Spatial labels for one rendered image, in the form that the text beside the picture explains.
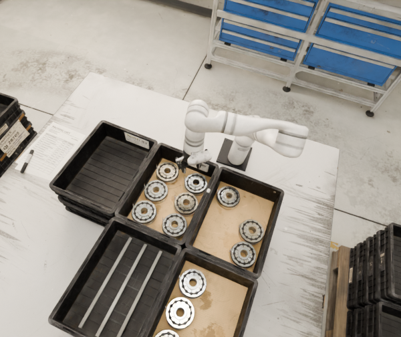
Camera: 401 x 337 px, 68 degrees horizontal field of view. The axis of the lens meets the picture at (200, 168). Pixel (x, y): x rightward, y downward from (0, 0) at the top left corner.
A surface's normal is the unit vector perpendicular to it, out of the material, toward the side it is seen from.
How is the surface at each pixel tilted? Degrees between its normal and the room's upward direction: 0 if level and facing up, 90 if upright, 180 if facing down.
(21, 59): 0
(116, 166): 0
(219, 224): 0
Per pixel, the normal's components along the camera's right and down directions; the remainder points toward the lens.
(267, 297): 0.08, -0.54
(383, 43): -0.32, 0.79
